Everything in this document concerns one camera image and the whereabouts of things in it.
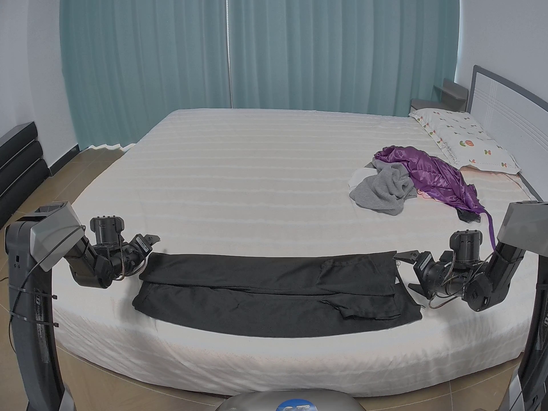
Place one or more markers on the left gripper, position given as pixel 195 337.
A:
pixel 140 246

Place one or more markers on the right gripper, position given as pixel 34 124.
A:
pixel 430 272

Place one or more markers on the black T-shirt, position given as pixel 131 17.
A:
pixel 265 289

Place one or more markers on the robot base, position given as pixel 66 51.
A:
pixel 287 402

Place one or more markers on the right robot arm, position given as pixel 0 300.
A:
pixel 518 225

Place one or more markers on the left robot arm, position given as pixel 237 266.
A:
pixel 51 233

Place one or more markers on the bed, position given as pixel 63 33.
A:
pixel 257 178

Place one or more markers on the pink garment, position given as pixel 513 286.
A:
pixel 424 194

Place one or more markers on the grey garment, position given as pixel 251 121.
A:
pixel 381 191

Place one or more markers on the black lace garment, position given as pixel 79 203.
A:
pixel 469 215

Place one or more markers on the purple satin garment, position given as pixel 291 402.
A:
pixel 436 174

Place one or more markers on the white garment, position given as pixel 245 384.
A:
pixel 361 176

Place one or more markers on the white printed pillow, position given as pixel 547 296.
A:
pixel 466 139

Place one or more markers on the black chest of drawers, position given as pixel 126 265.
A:
pixel 19 165

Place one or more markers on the grey bedside table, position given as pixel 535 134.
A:
pixel 449 94

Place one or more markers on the blue-green curtain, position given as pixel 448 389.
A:
pixel 145 49
pixel 342 41

